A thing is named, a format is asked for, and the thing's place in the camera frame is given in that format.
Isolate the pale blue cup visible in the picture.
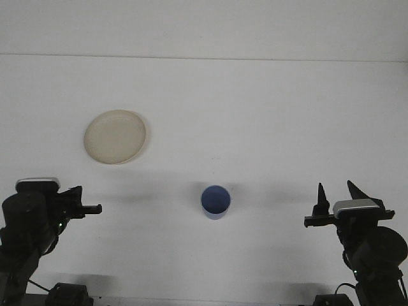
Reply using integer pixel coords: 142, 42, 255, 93
200, 184, 232, 221

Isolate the pale round plate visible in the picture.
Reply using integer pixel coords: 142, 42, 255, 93
83, 109, 152, 166

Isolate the arm grey camera box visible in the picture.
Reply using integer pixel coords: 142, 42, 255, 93
332, 199, 381, 220
15, 177, 61, 193

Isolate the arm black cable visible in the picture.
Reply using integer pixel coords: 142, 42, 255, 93
27, 279, 52, 293
333, 282, 357, 297

